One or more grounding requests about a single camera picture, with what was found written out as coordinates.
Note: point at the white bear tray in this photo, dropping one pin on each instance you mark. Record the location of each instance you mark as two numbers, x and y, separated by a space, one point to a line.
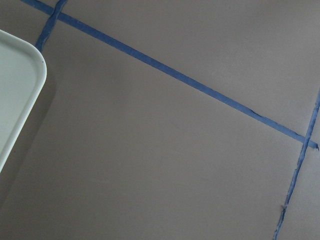
23 73

